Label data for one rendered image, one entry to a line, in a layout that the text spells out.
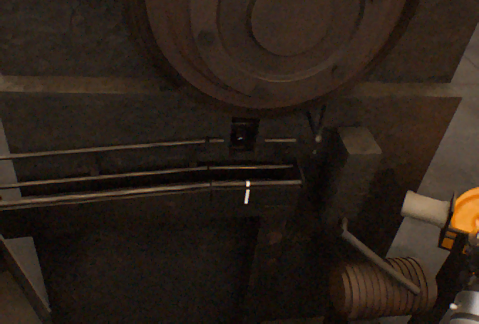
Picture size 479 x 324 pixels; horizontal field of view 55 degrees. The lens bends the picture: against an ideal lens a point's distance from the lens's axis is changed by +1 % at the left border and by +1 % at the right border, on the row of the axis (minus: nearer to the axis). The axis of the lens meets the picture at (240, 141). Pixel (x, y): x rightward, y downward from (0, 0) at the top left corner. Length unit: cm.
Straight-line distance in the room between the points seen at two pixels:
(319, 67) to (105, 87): 43
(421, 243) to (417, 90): 103
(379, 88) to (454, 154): 156
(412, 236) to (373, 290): 94
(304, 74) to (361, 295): 55
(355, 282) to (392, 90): 43
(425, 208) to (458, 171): 140
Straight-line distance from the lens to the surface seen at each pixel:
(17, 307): 92
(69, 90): 92
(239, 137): 100
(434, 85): 112
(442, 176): 237
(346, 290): 108
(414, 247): 197
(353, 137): 99
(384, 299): 111
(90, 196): 95
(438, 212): 106
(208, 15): 63
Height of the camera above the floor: 135
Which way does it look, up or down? 38 degrees down
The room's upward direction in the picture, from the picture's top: 8 degrees clockwise
